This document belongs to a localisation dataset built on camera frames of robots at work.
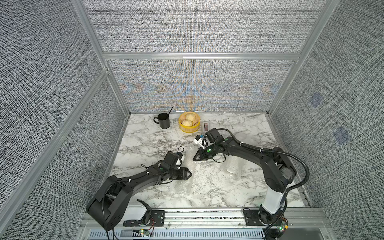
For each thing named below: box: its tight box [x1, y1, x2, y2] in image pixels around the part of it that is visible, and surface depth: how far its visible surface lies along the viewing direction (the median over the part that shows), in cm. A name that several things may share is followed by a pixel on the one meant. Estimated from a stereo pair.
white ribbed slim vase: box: [177, 174, 200, 199], surface depth 82 cm
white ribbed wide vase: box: [225, 155, 245, 177], surface depth 86 cm
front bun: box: [182, 119, 193, 127], surface depth 107 cm
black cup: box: [153, 112, 171, 129], surface depth 109 cm
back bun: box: [185, 113, 196, 122], surface depth 112 cm
